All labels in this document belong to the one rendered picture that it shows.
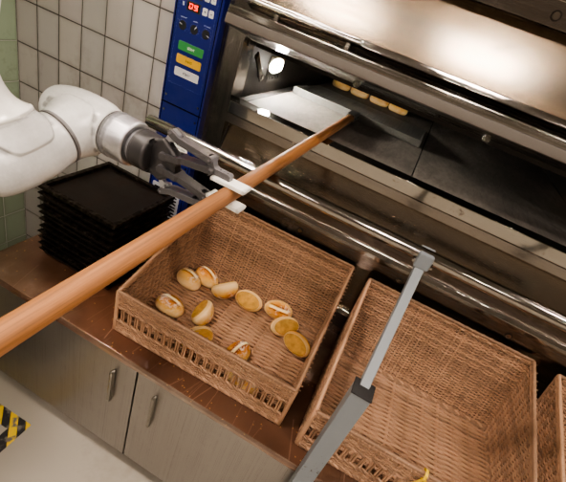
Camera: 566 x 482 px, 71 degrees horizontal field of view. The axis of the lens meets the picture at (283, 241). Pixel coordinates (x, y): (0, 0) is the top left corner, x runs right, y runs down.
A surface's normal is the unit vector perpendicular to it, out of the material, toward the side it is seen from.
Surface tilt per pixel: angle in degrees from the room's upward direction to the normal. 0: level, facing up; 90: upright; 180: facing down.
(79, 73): 90
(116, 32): 90
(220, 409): 0
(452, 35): 70
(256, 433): 0
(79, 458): 0
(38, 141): 60
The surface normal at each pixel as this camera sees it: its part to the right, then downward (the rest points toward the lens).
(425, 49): -0.25, 0.11
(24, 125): 0.88, 0.04
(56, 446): 0.30, -0.80
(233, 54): -0.38, 0.40
